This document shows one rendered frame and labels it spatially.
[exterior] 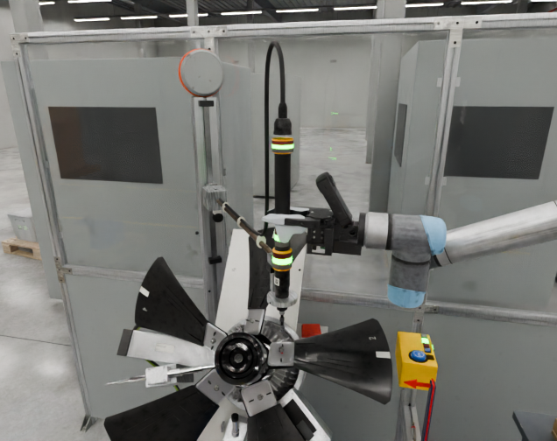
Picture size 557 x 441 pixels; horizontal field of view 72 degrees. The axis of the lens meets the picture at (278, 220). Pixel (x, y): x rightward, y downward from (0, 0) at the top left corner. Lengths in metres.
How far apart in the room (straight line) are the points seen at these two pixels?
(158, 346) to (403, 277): 0.73
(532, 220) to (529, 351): 1.05
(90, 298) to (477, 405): 1.87
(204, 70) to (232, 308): 0.81
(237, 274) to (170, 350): 0.31
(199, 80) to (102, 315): 1.30
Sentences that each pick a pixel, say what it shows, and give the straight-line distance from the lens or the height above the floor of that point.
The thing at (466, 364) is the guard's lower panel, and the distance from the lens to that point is 1.88.
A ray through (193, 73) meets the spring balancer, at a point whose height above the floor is 1.88.
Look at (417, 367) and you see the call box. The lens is 1.25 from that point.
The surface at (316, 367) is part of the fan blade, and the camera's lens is 0.95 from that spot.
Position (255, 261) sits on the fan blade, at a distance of 1.08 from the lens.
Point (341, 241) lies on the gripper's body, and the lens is 0.80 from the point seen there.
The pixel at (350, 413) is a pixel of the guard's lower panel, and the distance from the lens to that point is 2.05.
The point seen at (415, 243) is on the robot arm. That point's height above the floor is 1.54.
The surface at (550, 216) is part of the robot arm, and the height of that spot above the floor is 1.58.
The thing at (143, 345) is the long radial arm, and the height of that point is 1.12.
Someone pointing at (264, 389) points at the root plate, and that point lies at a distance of 1.02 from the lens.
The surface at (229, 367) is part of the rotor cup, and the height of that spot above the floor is 1.21.
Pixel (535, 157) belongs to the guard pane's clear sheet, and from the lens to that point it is 1.61.
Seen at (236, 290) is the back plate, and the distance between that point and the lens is 1.28.
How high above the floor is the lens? 1.81
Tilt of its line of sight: 18 degrees down
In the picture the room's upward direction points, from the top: straight up
